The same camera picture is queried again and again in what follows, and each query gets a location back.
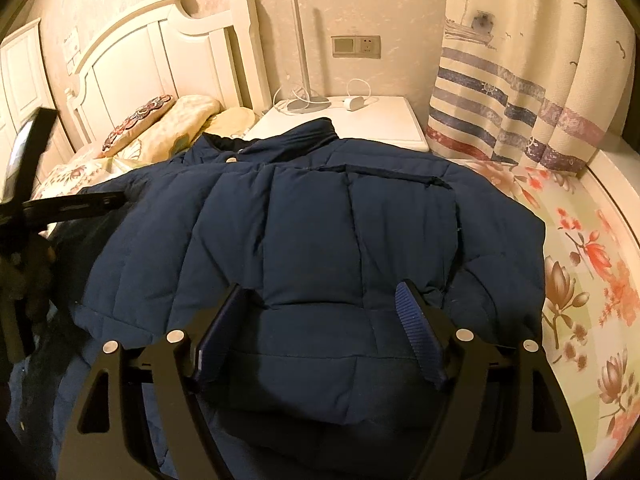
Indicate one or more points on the white wooden headboard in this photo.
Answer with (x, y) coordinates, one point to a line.
(158, 48)

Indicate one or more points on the white wardrobe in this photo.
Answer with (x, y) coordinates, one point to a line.
(25, 87)

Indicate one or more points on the embroidered round cushion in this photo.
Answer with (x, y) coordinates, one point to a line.
(141, 119)

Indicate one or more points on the white window ledge cabinet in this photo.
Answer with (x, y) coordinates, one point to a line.
(617, 167)

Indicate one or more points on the sailboat print curtain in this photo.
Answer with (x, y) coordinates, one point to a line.
(530, 82)

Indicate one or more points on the slim metal desk lamp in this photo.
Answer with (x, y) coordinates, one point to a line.
(305, 101)

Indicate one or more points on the floral bed quilt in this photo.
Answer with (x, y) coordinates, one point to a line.
(575, 284)

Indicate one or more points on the white charger with cable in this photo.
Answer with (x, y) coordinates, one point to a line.
(353, 101)

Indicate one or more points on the navy blue puffer jacket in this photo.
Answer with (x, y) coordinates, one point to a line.
(300, 279)

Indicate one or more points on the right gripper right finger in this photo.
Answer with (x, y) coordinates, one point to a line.
(501, 413)

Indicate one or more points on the pale yellow pillow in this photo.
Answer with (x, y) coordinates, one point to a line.
(174, 132)

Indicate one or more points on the wall socket panel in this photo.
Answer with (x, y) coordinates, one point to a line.
(356, 47)

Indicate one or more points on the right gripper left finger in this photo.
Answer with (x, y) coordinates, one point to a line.
(107, 436)

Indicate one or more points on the white nightstand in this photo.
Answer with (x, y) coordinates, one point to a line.
(386, 119)

